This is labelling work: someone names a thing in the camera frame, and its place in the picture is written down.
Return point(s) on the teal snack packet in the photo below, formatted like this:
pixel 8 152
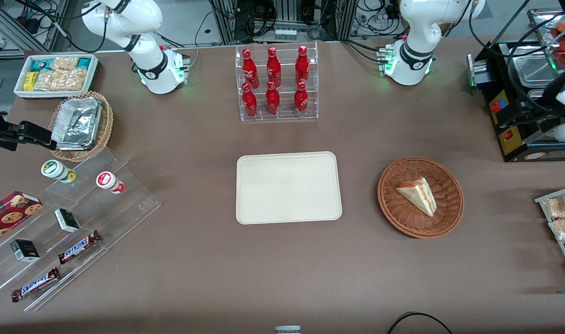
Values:
pixel 40 64
pixel 83 63

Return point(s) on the small grey device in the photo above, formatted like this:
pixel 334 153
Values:
pixel 288 330

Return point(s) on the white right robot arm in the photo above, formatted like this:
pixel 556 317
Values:
pixel 143 18

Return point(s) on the green lid yogurt cup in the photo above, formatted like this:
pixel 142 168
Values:
pixel 55 169

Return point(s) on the red cookie box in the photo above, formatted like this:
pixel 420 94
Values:
pixel 9 213

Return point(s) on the light wicker basket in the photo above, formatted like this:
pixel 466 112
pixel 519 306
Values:
pixel 107 125

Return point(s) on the Snickers chocolate bar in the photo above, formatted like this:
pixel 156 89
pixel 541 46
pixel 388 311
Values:
pixel 35 284
pixel 78 247

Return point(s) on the white rectangular snack bin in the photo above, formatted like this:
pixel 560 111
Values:
pixel 20 90

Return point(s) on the small black carton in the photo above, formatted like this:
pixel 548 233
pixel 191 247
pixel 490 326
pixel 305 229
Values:
pixel 67 220
pixel 25 250

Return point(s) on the red lid yogurt cup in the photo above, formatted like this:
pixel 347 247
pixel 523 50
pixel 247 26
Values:
pixel 108 181

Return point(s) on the clear rice cracker packet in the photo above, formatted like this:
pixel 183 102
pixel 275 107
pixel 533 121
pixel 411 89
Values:
pixel 60 80
pixel 64 63

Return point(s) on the yellow snack packet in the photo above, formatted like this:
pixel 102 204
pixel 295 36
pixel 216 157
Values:
pixel 29 81

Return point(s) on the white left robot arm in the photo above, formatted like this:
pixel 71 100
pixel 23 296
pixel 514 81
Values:
pixel 414 28

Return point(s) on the red cola bottle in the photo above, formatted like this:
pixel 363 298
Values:
pixel 272 99
pixel 273 67
pixel 250 102
pixel 301 99
pixel 302 65
pixel 250 67

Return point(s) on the brown wicker basket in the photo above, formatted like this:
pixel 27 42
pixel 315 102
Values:
pixel 398 213

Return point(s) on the triangular sandwich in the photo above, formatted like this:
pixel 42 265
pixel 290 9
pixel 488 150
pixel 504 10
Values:
pixel 419 194

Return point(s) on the clear acrylic bottle rack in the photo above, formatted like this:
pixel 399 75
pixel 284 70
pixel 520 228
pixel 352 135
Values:
pixel 284 116

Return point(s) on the aluminium foil container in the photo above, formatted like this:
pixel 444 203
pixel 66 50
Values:
pixel 78 123

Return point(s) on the clear acrylic stepped stand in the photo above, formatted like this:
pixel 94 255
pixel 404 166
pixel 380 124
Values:
pixel 124 208

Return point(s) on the steel warmer pan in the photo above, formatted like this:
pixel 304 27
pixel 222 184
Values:
pixel 530 67
pixel 534 95

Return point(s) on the cream plastic serving tray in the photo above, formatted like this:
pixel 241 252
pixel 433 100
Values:
pixel 289 188

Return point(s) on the white power strip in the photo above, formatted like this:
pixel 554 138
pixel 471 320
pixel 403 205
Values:
pixel 285 33

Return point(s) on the tray of packaged snacks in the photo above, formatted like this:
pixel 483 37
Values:
pixel 560 248

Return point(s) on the black food warmer machine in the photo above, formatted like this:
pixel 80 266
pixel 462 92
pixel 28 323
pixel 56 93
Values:
pixel 507 134

